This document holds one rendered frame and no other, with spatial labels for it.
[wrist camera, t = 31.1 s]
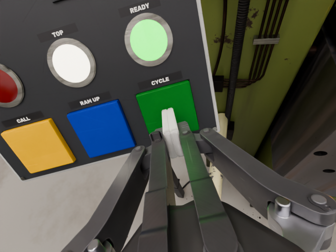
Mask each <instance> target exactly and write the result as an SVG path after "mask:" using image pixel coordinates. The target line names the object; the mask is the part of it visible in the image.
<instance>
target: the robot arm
mask: <svg viewBox="0 0 336 252"><path fill-rule="evenodd" d="M161 113H162V127H161V128H157V129H155V131H153V132H151V133H150V134H149V137H150V140H151V145H150V146H149V147H146V148H145V146H143V145H140V146H137V147H135V148H134V149H133V150H132V152H131V153H130V155H129V156H128V158H127V160H126V161H125V163H124V164H123V166H122V168H121V169H120V171H119V173H118V174H117V176H116V177H115V179H114V181H113V182H112V184H111V186H110V187H109V189H108V190H107V192H106V194H105V195H104V197H103V198H102V200H101V202H100V203H99V205H98V207H97V208H96V210H95V211H94V213H93V215H92V216H91V218H90V219H89V221H88V223H87V224H86V225H85V226H84V227H83V228H82V229H81V230H80V231H79V232H78V233H77V234H76V236H75V237H74V238H73V239H72V240H71V241H70V242H69V243H68V244H67V245H66V246H65V247H64V248H63V249H62V251H61V252H319V251H322V250H327V249H328V248H329V247H330V245H331V241H332V236H333V232H334V227H335V223H336V201H335V200H334V199H333V198H332V197H331V196H329V195H328V194H326V193H324V192H321V191H319V190H316V189H314V188H311V187H308V186H306V185H303V184H301V183H298V182H296V181H293V180H290V179H288V178H285V177H283V176H281V175H279V174H278V173H276V172H275V171H273V170H272V169H270V168H269V167H267V166H266V165H264V164H263V163H262V162H260V161H259V160H257V159H256V158H254V157H253V156H251V155H250V154H248V153H247V152H246V151H244V150H243V149H241V148H240V147H238V146H237V145H235V144H234V143H232V142H231V141H230V140H228V139H227V138H225V137H224V136H222V135H221V134H219V133H218V132H216V131H215V130H214V129H212V128H204V129H202V130H201V131H200V132H199V133H192V131H191V130H190V127H189V125H188V123H187V122H186V121H182V122H179V123H177V121H176V118H175V114H174V110H173V108H172V107H171V108H168V109H164V110H162V111H161ZM201 154H204V155H205V157H206V158H207V159H208V160H209V161H210V162H211V163H212V164H213V165H214V166H215V167H216V168H217V169H218V170H219V171H220V172H221V174H222V175H223V176H224V177H225V178H226V179H227V180H228V181H229V182H230V183H231V184H232V185H233V186H234V187H235V188H236V189H237V190H238V191H239V192H240V193H241V195H242V196H243V197H244V198H245V199H246V200H247V201H248V202H249V203H250V204H251V205H252V206H253V207H254V208H255V209H256V210H257V211H258V212H259V213H260V214H261V215H262V216H263V217H264V218H265V219H267V220H268V225H269V227H270V228H271V229H270V228H268V227H266V226H265V225H263V224H261V223H260V222H258V221H256V220H255V219H253V218H251V217H250V216H248V215H246V214H245V213H243V212H241V211H240V210H238V209H236V208H235V207H233V206H231V205H230V204H228V203H226V202H223V201H221V199H220V197H219V194H218V192H217V189H216V187H215V185H214V182H213V180H212V177H211V176H209V173H208V171H207V168H206V166H205V163H204V161H203V158H202V156H201ZM182 156H184V159H185V164H186V168H187V172H188V177H189V181H190V186H191V191H192V195H193V199H194V200H192V201H190V202H188V203H186V204H184V205H176V199H175V191H174V182H173V174H172V165H171V159H174V158H176V157H182ZM170 158H171V159H170ZM148 181H149V183H148ZM147 184H148V192H146V193H145V195H144V206H143V217H142V223H141V225H140V226H139V227H138V229H137V230H136V232H135V233H134V234H133V236H132V237H131V238H130V240H129V241H128V243H127V244H126V245H125V247H124V244H125V242H126V240H127V237H128V234H129V232H130V229H131V226H132V224H133V221H134V218H135V216H136V213H137V210H138V208H139V205H140V202H141V200H142V197H143V194H144V192H145V189H146V186H147ZM123 247H124V248H123ZM122 249H123V250H122Z"/></svg>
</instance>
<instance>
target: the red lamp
mask: <svg viewBox="0 0 336 252"><path fill-rule="evenodd" d="M17 95H18V88H17V85H16V83H15V81H14V80H13V79H12V77H11V76H9V75H8V74H7V73H6V72H4V71H2V70H0V103H10V102H12V101H13V100H15V99H16V97H17Z"/></svg>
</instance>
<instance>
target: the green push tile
mask: <svg viewBox="0 0 336 252"><path fill-rule="evenodd" d="M136 100H137V102H138V105H139V108H140V111H141V114H142V116H143V119H144V122H145V125H146V128H147V131H148V133H149V135H150V133H152V132H154V131H155V130H156V129H159V128H162V127H163V123H162V110H165V109H166V110H168V109H169V108H173V111H174V115H175V119H176V123H180V122H184V121H186V122H187V123H188V126H189V128H190V130H191V131H192V132H193V131H197V130H199V128H200V127H199V122H198V118H197V113H196V108H195V103H194V99H193V94H192V89H191V84H190V82H189V80H188V79H186V80H183V81H179V82H176V83H172V84H169V85H165V86H162V87H158V88H154V89H151V90H147V91H144V92H140V93H137V94H136Z"/></svg>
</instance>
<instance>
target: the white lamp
mask: <svg viewBox="0 0 336 252"><path fill-rule="evenodd" d="M52 62H53V66H54V68H55V70H56V72H57V73H58V74H59V75H60V76H61V77H62V78H63V79H65V80H67V81H69V82H72V83H78V82H81V81H83V80H85V79H86V78H87V77H88V75H89V73H90V62H89V59H88V57H87V55H86V54H85V53H84V52H83V51H82V50H81V49H80V48H78V47H76V46H74V45H71V44H64V45H61V46H59V47H58V48H57V49H56V50H55V51H54V53H53V56H52Z"/></svg>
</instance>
